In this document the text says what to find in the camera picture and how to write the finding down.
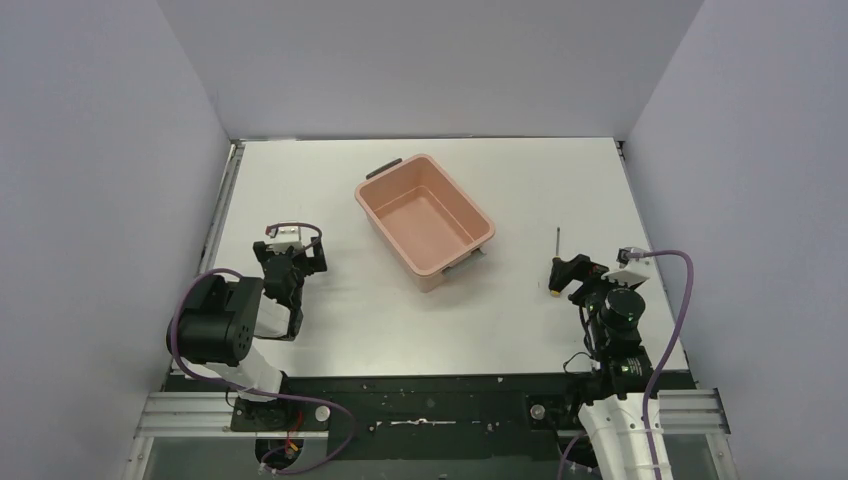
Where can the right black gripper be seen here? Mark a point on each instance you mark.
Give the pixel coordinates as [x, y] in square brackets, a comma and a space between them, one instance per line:
[582, 279]

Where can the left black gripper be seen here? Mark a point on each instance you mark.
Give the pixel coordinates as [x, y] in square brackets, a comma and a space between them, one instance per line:
[289, 259]

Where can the black yellow screwdriver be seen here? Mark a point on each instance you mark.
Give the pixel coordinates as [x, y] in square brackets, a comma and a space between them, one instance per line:
[555, 285]

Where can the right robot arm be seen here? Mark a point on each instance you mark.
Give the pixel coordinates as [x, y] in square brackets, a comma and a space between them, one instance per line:
[616, 402]

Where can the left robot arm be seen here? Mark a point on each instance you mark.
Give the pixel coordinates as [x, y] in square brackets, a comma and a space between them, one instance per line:
[220, 320]

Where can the pink plastic bin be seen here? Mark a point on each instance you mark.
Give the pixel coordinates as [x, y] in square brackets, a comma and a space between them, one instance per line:
[429, 223]

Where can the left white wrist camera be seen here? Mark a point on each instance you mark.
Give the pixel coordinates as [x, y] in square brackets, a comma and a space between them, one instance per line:
[288, 235]

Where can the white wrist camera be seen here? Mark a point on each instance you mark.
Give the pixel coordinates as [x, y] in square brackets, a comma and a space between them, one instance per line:
[288, 235]
[633, 268]

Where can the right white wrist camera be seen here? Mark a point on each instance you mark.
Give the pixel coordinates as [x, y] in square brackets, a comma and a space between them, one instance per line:
[633, 268]

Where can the aluminium left side rail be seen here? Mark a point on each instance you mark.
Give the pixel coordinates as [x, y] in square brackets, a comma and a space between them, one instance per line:
[215, 231]

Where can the aluminium rail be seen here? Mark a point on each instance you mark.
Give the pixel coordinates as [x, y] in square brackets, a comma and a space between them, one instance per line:
[215, 231]
[206, 415]

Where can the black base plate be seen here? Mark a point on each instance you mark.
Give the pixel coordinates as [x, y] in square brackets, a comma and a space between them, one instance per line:
[416, 417]

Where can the aluminium front rail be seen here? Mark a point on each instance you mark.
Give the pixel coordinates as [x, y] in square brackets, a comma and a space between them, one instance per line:
[206, 415]

